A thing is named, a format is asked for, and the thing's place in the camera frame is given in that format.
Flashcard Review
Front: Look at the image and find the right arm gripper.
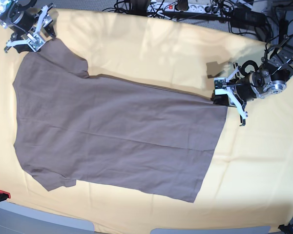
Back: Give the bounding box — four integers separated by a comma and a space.
4, 2, 56, 53

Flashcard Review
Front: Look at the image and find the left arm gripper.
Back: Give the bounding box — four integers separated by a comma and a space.
211, 63, 261, 126

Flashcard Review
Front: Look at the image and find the brown T-shirt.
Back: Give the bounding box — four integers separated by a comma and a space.
13, 39, 227, 203

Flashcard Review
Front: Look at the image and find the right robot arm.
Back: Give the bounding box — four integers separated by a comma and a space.
0, 0, 248, 126

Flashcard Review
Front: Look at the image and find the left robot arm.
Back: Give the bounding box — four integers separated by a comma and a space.
211, 20, 293, 108

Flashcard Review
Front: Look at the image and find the black power adapter brick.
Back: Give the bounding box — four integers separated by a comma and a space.
230, 8, 266, 28

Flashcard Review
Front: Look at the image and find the white power strip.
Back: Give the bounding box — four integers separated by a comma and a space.
146, 0, 222, 18

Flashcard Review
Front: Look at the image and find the black tripod foot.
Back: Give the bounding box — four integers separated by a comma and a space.
278, 224, 293, 234

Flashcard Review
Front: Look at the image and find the grey chair back left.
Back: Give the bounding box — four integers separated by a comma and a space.
0, 201, 95, 232

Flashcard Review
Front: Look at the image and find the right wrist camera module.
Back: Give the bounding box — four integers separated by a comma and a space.
27, 34, 46, 52

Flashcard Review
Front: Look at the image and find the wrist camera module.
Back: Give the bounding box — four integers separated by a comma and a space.
213, 77, 228, 90
27, 34, 46, 52

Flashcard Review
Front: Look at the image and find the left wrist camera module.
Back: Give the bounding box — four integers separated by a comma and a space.
213, 77, 228, 90

